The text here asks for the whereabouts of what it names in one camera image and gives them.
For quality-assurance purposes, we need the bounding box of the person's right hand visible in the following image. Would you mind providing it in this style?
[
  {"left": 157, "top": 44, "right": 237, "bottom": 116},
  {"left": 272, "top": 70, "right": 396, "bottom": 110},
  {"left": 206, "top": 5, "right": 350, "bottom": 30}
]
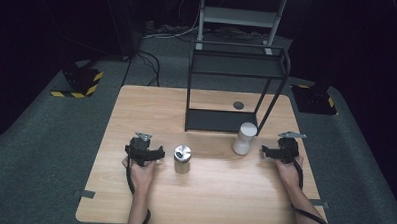
[{"left": 273, "top": 154, "right": 305, "bottom": 193}]

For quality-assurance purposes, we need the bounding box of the black base with striped tape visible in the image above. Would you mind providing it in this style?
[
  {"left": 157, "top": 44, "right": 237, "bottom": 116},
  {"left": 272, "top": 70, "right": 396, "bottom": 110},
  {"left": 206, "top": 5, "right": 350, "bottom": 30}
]
[
  {"left": 50, "top": 60, "right": 105, "bottom": 100},
  {"left": 288, "top": 82, "right": 340, "bottom": 117}
]

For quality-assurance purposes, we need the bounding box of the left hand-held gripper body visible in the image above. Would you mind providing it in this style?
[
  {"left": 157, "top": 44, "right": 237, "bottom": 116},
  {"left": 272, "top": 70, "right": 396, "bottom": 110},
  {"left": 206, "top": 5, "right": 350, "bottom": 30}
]
[{"left": 128, "top": 132, "right": 158, "bottom": 169}]

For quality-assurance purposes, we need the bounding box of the glass jar with metal lid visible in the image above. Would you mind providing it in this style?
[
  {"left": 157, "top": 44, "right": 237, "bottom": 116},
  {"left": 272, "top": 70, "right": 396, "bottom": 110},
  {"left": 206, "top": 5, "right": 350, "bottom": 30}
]
[{"left": 172, "top": 144, "right": 193, "bottom": 176}]

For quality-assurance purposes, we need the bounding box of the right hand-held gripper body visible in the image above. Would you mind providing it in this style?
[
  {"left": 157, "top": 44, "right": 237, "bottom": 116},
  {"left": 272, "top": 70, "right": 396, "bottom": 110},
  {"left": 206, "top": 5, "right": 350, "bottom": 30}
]
[{"left": 276, "top": 130, "right": 308, "bottom": 165}]

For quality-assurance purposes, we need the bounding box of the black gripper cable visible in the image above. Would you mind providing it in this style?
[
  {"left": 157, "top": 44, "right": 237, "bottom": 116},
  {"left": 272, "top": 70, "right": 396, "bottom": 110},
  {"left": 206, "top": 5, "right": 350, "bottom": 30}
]
[
  {"left": 124, "top": 154, "right": 154, "bottom": 224},
  {"left": 290, "top": 154, "right": 343, "bottom": 224}
]

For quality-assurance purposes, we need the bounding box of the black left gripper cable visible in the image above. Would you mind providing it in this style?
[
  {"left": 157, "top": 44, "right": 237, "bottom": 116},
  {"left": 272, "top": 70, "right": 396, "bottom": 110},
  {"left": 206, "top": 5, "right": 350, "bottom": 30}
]
[{"left": 124, "top": 154, "right": 154, "bottom": 224}]

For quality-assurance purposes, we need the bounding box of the white cylindrical canister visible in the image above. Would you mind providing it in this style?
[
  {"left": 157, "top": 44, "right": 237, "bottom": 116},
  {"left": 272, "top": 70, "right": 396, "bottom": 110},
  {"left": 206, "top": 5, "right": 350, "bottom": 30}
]
[{"left": 231, "top": 121, "right": 259, "bottom": 157}]

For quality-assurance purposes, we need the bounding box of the person's left hand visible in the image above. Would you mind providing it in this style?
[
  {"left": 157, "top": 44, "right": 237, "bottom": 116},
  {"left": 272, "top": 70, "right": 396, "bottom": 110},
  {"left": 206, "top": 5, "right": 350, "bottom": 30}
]
[{"left": 121, "top": 155, "right": 158, "bottom": 196}]

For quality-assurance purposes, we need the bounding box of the white metal stand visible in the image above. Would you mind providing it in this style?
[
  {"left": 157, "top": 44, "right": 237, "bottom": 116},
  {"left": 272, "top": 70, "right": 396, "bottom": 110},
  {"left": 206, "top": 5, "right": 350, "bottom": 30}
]
[{"left": 196, "top": 0, "right": 290, "bottom": 57}]

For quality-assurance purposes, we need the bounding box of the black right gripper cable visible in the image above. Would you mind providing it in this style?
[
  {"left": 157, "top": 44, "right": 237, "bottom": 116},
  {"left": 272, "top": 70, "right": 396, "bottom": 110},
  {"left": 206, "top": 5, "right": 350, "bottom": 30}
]
[{"left": 290, "top": 154, "right": 343, "bottom": 224}]

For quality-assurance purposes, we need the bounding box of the white floor cable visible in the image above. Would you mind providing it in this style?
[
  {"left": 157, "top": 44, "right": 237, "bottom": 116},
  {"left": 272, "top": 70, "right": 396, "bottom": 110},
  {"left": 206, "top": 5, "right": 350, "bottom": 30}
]
[{"left": 142, "top": 9, "right": 202, "bottom": 42}]

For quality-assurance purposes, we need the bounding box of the black floor cable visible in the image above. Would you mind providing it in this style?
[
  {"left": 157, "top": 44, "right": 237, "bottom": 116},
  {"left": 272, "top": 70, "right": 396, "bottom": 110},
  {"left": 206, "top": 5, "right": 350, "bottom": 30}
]
[{"left": 120, "top": 48, "right": 163, "bottom": 89}]

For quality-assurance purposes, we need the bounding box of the black metal shelf rack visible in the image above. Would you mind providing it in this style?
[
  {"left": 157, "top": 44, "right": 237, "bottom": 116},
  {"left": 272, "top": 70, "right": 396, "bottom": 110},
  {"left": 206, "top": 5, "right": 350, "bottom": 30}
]
[{"left": 184, "top": 40, "right": 293, "bottom": 137}]

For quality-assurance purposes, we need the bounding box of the dark cabinet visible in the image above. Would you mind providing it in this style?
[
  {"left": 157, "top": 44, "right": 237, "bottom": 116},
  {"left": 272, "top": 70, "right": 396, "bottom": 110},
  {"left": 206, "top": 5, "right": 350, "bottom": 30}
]
[{"left": 99, "top": 0, "right": 148, "bottom": 62}]

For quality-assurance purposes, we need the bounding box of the grey tape tab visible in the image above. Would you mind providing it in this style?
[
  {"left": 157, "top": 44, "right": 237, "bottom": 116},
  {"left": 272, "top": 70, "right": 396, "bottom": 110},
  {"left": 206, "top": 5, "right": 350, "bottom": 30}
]
[
  {"left": 309, "top": 198, "right": 332, "bottom": 210},
  {"left": 72, "top": 189, "right": 97, "bottom": 200}
]

